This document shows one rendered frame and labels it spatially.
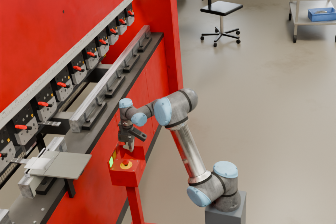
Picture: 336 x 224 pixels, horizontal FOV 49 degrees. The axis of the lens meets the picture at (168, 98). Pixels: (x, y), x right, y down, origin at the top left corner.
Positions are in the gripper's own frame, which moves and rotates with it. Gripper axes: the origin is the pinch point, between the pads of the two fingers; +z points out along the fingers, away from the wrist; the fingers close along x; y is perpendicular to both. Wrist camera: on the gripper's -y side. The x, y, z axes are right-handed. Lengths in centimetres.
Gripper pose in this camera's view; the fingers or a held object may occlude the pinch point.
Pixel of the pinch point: (132, 150)
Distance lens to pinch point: 228.7
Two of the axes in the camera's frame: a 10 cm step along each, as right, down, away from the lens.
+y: -9.8, -1.0, 1.7
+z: 0.1, 8.5, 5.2
